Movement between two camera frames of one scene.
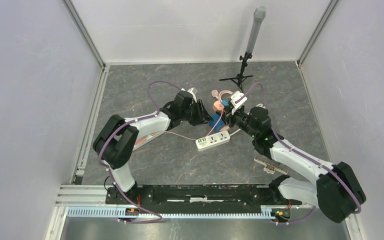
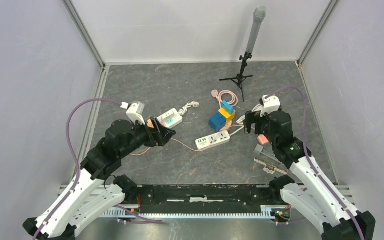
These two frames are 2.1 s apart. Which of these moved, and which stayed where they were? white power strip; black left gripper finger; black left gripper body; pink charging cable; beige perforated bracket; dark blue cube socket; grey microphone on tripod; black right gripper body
Moved: black right gripper body; black left gripper body; pink charging cable; black left gripper finger
Stayed: white power strip; beige perforated bracket; dark blue cube socket; grey microphone on tripod
